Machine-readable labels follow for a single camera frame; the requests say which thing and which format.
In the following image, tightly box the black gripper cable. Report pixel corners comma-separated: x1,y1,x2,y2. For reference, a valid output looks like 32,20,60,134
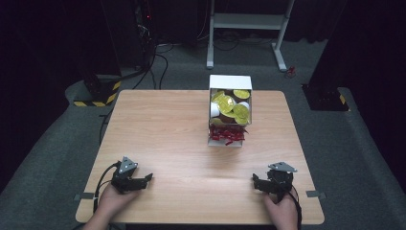
92,160,123,214
288,184,304,230

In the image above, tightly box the dark equipment rack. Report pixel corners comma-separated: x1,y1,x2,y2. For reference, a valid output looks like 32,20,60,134
133,0,158,66

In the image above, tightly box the pile of gold-lidded capsules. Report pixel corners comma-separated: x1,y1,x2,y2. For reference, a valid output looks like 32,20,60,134
210,89,252,127

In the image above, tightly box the pile of red packets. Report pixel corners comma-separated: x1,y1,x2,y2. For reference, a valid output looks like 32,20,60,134
209,125,249,147

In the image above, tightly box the person's left hand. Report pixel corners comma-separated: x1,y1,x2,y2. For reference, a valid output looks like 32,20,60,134
97,183,142,222

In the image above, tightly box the black stand base striped edge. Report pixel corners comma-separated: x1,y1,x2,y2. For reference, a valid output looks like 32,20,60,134
73,79,124,108

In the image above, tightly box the black floor cable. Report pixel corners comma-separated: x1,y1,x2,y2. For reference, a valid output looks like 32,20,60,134
131,44,169,91

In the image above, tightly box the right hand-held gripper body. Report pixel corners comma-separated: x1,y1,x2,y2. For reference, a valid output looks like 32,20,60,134
265,161,299,196

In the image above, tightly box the white metal stand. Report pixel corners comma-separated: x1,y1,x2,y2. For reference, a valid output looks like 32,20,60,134
205,0,297,72

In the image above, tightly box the small red object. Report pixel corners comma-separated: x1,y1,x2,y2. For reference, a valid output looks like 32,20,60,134
284,65,297,80

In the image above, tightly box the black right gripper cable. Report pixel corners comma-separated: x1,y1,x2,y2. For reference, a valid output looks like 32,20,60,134
288,184,304,230

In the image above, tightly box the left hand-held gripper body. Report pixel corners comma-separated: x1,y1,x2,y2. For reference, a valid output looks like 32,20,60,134
110,155,142,195

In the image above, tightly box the thin black cable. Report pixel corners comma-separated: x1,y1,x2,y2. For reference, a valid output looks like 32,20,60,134
98,109,115,146

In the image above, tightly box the white cardboard box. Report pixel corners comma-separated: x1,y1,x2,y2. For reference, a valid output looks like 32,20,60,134
207,74,254,149

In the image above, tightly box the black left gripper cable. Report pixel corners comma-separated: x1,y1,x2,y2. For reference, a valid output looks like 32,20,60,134
92,160,123,214

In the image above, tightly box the person's right hand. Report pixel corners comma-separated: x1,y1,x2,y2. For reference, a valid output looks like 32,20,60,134
262,187,300,226

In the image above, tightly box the black stand base yellow mark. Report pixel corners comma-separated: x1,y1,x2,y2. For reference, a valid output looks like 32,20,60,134
301,82,350,112

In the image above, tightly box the bundle of dark floor cables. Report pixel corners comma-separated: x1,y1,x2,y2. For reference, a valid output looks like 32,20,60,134
196,30,272,52

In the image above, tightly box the grey tape piece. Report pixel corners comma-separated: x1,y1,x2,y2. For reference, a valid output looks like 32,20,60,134
304,190,327,200
73,192,96,202

